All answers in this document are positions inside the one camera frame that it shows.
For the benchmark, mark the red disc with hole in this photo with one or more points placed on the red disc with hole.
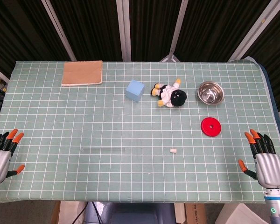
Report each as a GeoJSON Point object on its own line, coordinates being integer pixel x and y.
{"type": "Point", "coordinates": [206, 128]}

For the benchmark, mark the light blue foam cube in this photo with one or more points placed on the light blue foam cube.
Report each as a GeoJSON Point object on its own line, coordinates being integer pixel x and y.
{"type": "Point", "coordinates": [134, 89]}

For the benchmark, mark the green checkered tablecloth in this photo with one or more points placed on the green checkered tablecloth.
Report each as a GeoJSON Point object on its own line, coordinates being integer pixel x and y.
{"type": "Point", "coordinates": [107, 130]}

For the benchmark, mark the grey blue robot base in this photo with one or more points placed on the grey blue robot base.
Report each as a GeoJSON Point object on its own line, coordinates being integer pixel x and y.
{"type": "Point", "coordinates": [130, 213]}

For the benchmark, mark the black curtain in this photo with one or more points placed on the black curtain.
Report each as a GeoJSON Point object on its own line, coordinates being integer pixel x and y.
{"type": "Point", "coordinates": [93, 28]}

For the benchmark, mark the brown cardboard box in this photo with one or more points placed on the brown cardboard box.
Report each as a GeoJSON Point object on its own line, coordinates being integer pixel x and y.
{"type": "Point", "coordinates": [196, 213]}

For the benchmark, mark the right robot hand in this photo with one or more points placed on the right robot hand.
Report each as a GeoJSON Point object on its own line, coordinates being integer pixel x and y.
{"type": "Point", "coordinates": [269, 168]}

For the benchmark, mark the black white plush doll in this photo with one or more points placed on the black white plush doll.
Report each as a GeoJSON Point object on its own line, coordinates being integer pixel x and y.
{"type": "Point", "coordinates": [171, 94]}

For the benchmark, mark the white paper sheet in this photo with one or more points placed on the white paper sheet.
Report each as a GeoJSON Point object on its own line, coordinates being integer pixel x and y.
{"type": "Point", "coordinates": [242, 214]}

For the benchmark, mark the white box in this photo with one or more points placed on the white box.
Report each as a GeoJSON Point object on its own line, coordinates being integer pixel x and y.
{"type": "Point", "coordinates": [70, 213]}

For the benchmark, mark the white metal frame post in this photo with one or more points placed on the white metal frame post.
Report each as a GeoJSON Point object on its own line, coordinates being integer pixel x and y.
{"type": "Point", "coordinates": [124, 30]}
{"type": "Point", "coordinates": [59, 30]}
{"type": "Point", "coordinates": [176, 35]}
{"type": "Point", "coordinates": [254, 32]}

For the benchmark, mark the clear plastic tube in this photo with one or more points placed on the clear plastic tube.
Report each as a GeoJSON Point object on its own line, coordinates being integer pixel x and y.
{"type": "Point", "coordinates": [102, 149]}

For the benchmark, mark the small white plastic piece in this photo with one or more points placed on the small white plastic piece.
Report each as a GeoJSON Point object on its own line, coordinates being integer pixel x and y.
{"type": "Point", "coordinates": [173, 150]}

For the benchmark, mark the brown cover notebook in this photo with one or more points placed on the brown cover notebook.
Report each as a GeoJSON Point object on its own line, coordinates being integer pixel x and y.
{"type": "Point", "coordinates": [82, 72]}

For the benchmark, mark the white metal frame rail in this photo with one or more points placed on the white metal frame rail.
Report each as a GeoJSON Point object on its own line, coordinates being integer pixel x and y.
{"type": "Point", "coordinates": [0, 74]}

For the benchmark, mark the dark blue table pad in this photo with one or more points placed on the dark blue table pad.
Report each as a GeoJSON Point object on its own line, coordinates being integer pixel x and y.
{"type": "Point", "coordinates": [272, 93]}

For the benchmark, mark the stainless steel bowl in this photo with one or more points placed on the stainless steel bowl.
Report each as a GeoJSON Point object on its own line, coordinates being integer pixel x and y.
{"type": "Point", "coordinates": [210, 93]}

